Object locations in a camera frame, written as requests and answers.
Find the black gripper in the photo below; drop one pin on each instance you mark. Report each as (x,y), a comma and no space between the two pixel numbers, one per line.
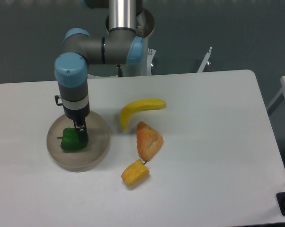
(77,111)

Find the green toy bell pepper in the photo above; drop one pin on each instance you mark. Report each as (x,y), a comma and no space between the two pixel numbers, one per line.
(70,140)

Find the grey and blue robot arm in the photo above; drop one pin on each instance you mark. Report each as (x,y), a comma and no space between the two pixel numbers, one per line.
(122,47)

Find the beige round plate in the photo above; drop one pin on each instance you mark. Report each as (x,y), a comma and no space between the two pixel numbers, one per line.
(82,159)

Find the yellow toy bell pepper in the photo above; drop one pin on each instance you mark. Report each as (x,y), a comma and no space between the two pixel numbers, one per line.
(134,173)

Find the orange toy bread wedge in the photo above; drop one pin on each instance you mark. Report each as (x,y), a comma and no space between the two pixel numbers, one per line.
(149,141)

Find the yellow toy banana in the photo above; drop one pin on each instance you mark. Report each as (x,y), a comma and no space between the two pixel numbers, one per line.
(137,106)

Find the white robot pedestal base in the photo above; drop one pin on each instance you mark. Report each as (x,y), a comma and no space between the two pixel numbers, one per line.
(145,25)

